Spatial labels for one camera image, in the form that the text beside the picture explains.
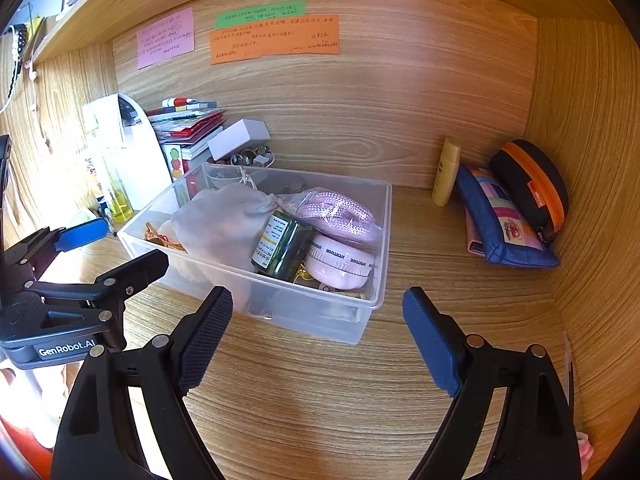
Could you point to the white cloth pouch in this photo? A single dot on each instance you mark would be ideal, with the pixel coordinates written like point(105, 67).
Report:
point(220, 230)

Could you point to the yellow liquid bottle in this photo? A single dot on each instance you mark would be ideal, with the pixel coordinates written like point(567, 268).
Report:
point(120, 200)

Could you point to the green paper note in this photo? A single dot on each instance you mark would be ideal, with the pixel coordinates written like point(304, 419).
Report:
point(260, 14)

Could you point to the orange paper note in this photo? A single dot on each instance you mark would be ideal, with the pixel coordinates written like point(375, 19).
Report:
point(280, 42)

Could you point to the dark green glass jar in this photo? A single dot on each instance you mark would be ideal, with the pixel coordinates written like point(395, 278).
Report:
point(280, 247)

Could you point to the black pen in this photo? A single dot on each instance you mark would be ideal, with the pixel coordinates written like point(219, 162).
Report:
point(574, 370)

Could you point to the clear plastic storage box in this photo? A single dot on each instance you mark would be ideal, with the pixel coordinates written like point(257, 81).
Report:
point(300, 310)

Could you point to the white printed tube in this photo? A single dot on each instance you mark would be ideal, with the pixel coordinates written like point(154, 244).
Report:
point(95, 182)

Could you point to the orange clothing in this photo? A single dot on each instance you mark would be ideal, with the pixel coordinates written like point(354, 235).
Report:
point(20, 442)

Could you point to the golden brown trinket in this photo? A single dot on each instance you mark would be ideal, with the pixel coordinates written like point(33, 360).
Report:
point(162, 235)

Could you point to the pink round case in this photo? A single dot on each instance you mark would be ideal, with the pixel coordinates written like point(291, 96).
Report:
point(340, 262)

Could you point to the black orange zip case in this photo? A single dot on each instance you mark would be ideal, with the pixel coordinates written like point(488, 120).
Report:
point(535, 185)

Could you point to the yellow lotion tube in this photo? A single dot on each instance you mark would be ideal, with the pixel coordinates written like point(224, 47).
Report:
point(446, 175)

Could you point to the blue patchwork pouch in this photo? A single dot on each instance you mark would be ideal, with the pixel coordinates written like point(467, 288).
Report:
point(505, 220)

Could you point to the wooden desktop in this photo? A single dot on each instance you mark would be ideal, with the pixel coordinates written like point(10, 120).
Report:
point(310, 400)

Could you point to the pink soft object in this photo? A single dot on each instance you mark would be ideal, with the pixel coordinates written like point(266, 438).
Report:
point(586, 452)

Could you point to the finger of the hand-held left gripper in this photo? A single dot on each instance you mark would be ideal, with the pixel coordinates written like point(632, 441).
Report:
point(135, 272)
point(82, 234)

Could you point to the stack of notebooks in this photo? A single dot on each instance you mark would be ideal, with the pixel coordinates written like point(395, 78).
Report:
point(185, 122)

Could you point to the white file stand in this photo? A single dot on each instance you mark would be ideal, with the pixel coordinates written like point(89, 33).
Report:
point(145, 160)

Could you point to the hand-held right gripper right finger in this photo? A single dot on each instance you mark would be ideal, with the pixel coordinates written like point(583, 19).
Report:
point(432, 340)

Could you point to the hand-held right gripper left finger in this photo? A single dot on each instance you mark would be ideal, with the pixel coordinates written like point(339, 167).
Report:
point(205, 340)

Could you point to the pink sticky note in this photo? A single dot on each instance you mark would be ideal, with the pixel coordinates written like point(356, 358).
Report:
point(166, 37)

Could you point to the small white box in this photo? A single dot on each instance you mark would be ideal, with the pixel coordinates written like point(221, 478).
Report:
point(240, 137)

